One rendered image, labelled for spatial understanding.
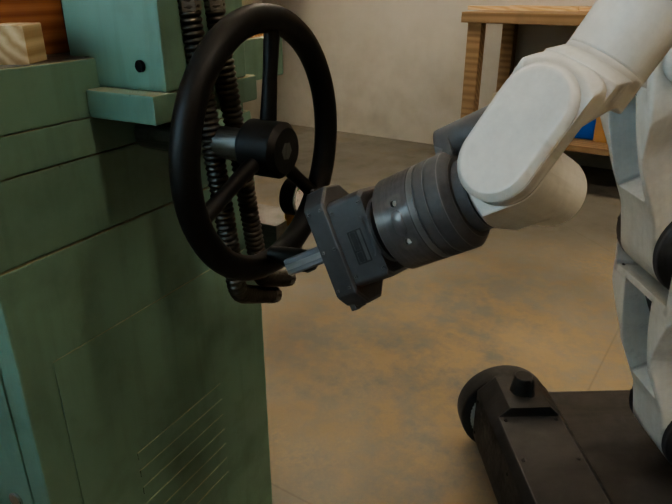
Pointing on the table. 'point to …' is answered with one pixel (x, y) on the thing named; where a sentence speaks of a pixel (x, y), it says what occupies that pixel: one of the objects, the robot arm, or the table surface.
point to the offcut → (21, 44)
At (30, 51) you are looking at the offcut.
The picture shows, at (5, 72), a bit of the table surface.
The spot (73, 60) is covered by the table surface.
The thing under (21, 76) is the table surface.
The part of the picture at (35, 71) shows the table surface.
